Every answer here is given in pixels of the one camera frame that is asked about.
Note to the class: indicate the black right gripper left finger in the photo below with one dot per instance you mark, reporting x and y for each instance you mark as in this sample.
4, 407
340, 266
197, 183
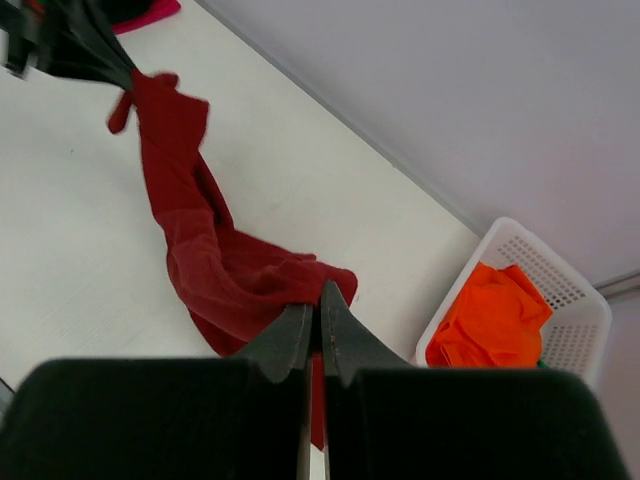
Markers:
244, 417

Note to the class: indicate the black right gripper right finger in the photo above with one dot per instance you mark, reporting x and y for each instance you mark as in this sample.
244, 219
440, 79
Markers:
387, 419

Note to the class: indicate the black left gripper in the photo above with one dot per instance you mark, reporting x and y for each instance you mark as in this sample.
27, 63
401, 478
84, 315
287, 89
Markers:
83, 47

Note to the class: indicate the dark red t shirt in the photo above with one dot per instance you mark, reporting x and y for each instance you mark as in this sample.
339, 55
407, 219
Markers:
233, 285

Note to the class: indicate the folded pink t shirt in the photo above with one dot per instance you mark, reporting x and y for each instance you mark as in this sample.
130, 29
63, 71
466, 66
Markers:
158, 11

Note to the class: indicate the orange t shirt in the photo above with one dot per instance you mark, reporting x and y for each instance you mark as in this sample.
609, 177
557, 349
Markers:
494, 322

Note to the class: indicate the white plastic basket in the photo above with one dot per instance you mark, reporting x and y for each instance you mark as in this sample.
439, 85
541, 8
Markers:
575, 336

